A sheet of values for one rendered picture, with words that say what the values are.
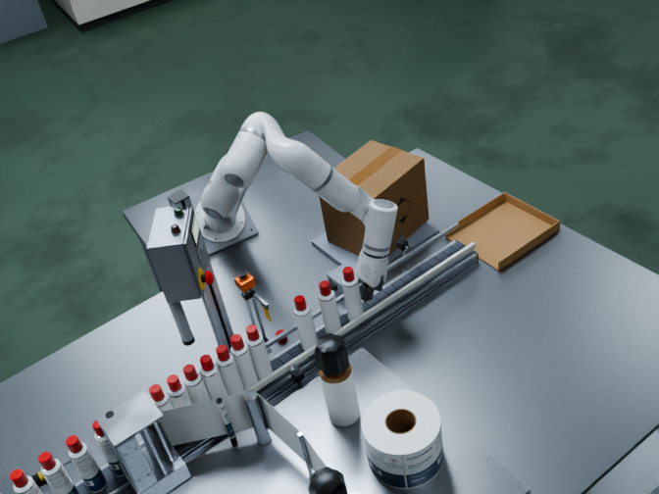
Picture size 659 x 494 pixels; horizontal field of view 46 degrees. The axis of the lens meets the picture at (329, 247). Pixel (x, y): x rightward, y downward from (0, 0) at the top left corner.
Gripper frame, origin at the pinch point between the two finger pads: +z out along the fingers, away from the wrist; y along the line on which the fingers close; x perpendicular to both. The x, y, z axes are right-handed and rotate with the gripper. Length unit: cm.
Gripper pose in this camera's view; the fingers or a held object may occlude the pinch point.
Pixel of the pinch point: (368, 294)
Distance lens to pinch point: 246.6
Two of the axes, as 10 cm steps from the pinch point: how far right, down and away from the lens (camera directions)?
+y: 6.0, 4.4, -6.7
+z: -1.3, 8.8, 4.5
